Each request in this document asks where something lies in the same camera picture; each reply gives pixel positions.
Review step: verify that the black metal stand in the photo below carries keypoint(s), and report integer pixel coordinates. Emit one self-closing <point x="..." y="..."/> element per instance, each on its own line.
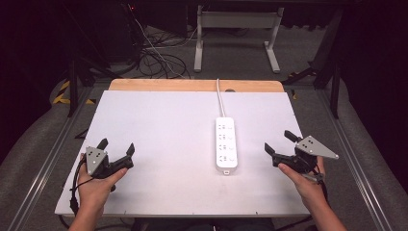
<point x="73" y="86"/>
<point x="333" y="73"/>

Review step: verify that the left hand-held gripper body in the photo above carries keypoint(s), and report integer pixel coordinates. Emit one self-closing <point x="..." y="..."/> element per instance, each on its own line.
<point x="96" y="160"/>

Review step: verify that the dark equipment with red light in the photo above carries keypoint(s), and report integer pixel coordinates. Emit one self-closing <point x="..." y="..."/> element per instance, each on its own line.
<point x="134" y="29"/>

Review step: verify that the person's left hand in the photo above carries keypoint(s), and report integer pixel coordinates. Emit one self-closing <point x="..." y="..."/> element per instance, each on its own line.
<point x="93" y="189"/>

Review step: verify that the person's right hand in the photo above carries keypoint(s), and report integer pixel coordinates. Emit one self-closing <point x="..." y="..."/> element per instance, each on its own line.
<point x="304" y="186"/>

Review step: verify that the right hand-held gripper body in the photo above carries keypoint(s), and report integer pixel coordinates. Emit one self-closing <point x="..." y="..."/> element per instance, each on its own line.
<point x="308" y="154"/>

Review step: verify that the white power strip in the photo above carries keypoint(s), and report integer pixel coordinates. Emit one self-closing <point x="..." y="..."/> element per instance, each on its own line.
<point x="226" y="144"/>

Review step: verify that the white board sheet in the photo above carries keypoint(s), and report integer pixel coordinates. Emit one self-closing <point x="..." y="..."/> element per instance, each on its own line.
<point x="166" y="138"/>

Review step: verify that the aluminium floor rail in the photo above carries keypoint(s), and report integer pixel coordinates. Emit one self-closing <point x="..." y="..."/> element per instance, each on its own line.
<point x="48" y="166"/>
<point x="356" y="166"/>

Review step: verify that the wooden table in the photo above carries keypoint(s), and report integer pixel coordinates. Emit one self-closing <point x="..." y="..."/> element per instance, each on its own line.
<point x="166" y="85"/>

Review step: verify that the yellow black hazard tape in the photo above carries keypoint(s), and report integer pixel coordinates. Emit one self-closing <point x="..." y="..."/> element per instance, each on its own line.
<point x="64" y="96"/>

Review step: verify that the white metal stand frame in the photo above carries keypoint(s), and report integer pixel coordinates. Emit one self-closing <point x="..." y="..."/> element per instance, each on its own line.
<point x="237" y="20"/>

